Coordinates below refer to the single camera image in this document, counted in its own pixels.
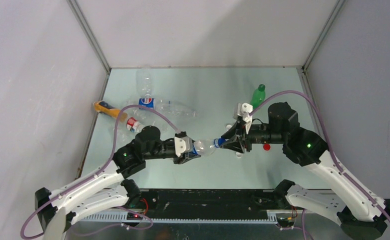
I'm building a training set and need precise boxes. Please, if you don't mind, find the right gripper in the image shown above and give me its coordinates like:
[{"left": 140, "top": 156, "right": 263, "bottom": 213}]
[{"left": 219, "top": 119, "right": 286, "bottom": 153}]

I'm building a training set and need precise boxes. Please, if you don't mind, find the blue bottle cap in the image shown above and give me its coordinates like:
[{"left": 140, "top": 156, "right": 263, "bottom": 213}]
[{"left": 216, "top": 138, "right": 226, "bottom": 148}]

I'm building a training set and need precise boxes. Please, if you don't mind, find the clear crushed plastic bottle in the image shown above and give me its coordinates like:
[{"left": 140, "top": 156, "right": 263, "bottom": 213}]
[{"left": 192, "top": 138, "right": 219, "bottom": 156}]

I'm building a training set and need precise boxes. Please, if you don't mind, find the orange bottle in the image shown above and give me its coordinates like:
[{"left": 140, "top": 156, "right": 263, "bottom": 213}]
[{"left": 92, "top": 100, "right": 120, "bottom": 119}]

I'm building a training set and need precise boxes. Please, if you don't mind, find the clear bottle with red ring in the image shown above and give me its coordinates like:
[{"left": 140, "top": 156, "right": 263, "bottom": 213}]
[{"left": 115, "top": 117, "right": 146, "bottom": 146}]

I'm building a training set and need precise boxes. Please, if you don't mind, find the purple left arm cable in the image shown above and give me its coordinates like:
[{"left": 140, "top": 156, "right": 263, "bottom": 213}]
[{"left": 20, "top": 104, "right": 183, "bottom": 240}]

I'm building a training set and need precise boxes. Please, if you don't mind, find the green bottle cap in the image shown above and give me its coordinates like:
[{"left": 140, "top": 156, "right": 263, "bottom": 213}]
[{"left": 257, "top": 84, "right": 266, "bottom": 92}]

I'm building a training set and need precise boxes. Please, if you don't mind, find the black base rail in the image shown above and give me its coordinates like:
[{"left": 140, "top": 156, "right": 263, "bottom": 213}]
[{"left": 120, "top": 179, "right": 292, "bottom": 220}]

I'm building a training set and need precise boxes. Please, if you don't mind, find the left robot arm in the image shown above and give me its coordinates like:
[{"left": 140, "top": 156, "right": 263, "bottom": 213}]
[{"left": 35, "top": 126, "right": 201, "bottom": 230}]

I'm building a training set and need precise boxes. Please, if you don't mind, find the green plastic bottle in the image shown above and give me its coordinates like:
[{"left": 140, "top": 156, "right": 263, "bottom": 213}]
[{"left": 250, "top": 87, "right": 266, "bottom": 109}]

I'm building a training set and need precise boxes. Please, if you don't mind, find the clear bottle with blue label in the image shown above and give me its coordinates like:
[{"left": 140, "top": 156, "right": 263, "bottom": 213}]
[{"left": 124, "top": 97, "right": 197, "bottom": 118}]

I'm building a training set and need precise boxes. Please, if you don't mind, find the white cable duct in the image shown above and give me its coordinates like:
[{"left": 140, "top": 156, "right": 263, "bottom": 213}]
[{"left": 80, "top": 211, "right": 278, "bottom": 224}]

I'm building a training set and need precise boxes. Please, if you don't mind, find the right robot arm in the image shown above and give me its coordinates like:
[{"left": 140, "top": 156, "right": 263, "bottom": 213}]
[{"left": 217, "top": 102, "right": 390, "bottom": 240}]

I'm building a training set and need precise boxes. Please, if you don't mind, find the red bottle cap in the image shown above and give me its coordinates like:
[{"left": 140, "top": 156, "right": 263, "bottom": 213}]
[{"left": 263, "top": 143, "right": 271, "bottom": 151}]

